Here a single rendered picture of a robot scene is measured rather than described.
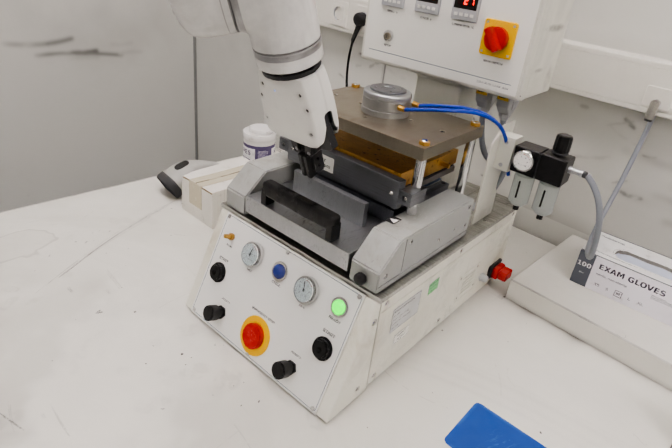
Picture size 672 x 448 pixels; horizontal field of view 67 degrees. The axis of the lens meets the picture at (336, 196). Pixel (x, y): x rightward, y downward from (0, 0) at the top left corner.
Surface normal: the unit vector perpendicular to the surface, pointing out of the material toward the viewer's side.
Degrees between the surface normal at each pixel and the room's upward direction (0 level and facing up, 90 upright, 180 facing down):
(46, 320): 0
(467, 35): 90
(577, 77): 90
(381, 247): 40
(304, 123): 109
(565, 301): 0
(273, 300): 65
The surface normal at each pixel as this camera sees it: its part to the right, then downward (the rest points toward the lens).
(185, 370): 0.11, -0.89
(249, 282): -0.55, -0.13
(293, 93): -0.59, 0.53
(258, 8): 0.03, 0.68
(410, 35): -0.66, 0.27
